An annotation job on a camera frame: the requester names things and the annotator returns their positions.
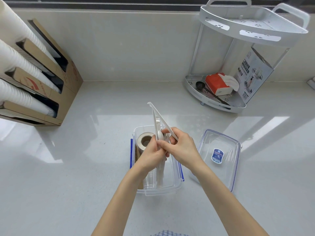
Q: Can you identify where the stack of white paper cups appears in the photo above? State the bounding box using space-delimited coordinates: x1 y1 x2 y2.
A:
0 78 56 119
0 0 59 66
0 39 62 94

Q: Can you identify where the clear container lid blue label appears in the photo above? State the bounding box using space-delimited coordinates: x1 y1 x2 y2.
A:
189 129 243 193

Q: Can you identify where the clear plastic storage container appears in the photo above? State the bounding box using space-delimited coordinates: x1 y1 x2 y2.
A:
130 125 185 196

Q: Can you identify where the orange tissue pack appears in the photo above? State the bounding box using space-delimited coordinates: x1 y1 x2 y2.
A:
204 72 240 96

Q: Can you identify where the person's right hand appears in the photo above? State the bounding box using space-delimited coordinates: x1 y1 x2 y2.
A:
157 127 204 171

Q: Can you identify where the black measuring scoop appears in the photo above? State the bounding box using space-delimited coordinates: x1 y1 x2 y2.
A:
195 81 232 110

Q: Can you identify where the dark window frame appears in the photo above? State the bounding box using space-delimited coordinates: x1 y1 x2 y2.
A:
4 0 315 14

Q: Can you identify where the person's left forearm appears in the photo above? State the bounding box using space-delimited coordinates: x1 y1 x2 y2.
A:
92 167 152 236

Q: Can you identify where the cardboard cup dispenser box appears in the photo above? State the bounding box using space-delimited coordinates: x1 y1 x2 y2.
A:
0 18 84 127

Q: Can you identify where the person's left hand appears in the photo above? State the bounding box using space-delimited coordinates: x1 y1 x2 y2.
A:
134 134 171 179

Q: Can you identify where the printed product packaging box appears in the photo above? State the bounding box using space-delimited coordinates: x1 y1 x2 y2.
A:
232 45 275 105

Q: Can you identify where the person's plaid clothing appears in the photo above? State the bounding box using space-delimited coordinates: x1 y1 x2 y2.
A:
150 230 190 236

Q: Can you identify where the person's right forearm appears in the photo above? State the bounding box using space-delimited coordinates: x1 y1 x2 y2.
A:
188 159 270 236

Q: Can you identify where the brown paper tape roll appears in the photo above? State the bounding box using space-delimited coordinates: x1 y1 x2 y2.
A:
137 132 156 158

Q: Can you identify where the white metal corner shelf rack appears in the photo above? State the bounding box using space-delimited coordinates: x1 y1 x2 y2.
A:
182 0 310 114

